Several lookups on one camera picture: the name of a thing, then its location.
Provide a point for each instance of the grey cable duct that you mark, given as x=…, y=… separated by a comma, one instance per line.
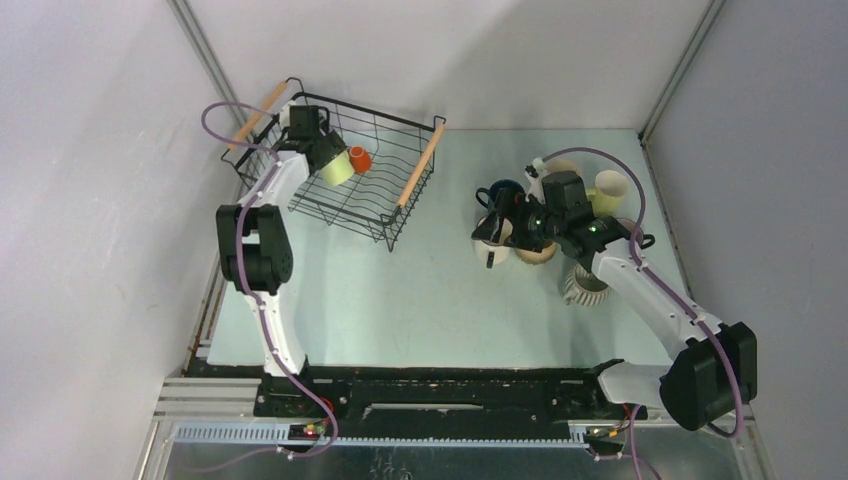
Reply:
x=280, y=435

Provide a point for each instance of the lilac mug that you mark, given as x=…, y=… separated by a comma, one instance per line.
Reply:
x=643, y=240

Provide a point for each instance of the light green cup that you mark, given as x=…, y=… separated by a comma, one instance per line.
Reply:
x=338, y=170

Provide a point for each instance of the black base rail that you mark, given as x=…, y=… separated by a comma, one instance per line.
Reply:
x=540, y=403

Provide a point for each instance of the orange cup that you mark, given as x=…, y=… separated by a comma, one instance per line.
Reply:
x=360, y=159

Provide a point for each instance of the black wire dish rack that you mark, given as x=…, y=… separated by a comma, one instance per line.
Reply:
x=366, y=204

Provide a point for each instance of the cream speckled mug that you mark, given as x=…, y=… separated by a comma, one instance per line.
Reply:
x=534, y=258

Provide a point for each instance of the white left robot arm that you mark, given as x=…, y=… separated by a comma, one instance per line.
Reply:
x=255, y=251

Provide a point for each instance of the left wooden rack handle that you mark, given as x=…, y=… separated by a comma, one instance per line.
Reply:
x=254, y=118

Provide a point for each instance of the right wooden rack handle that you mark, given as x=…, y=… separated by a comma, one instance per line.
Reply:
x=422, y=163

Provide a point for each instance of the wooden rack handle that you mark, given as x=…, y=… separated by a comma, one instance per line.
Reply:
x=422, y=163
x=254, y=118

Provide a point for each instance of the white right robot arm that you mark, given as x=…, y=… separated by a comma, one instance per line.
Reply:
x=713, y=369

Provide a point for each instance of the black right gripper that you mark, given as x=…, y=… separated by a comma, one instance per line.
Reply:
x=490, y=230

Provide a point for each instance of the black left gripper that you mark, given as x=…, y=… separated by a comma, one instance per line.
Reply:
x=333, y=144

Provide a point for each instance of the grey striped mug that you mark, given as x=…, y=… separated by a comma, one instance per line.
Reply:
x=583, y=288

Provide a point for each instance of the dark blue mug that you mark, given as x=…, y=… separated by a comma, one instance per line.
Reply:
x=487, y=196

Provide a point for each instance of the floral painted ceramic mug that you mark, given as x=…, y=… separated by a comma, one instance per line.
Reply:
x=557, y=165

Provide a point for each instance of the pale yellow mug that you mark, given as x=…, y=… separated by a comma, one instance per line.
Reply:
x=608, y=192

